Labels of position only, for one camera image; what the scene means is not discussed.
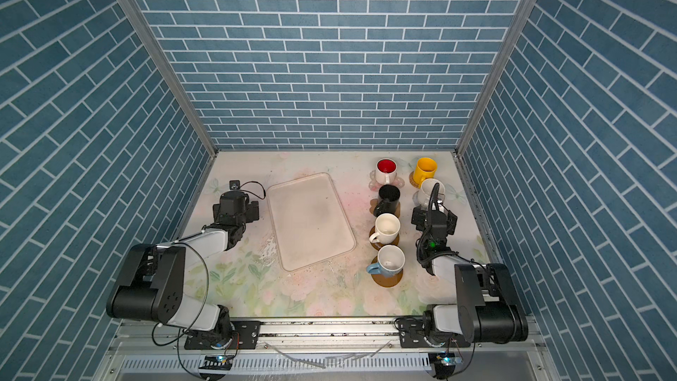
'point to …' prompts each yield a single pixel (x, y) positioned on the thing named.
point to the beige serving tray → (309, 223)
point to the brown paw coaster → (373, 203)
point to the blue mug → (390, 261)
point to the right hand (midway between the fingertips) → (438, 209)
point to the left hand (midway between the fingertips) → (244, 203)
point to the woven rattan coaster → (412, 180)
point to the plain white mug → (387, 228)
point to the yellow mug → (424, 169)
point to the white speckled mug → (421, 197)
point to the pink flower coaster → (375, 184)
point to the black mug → (389, 196)
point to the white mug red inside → (386, 171)
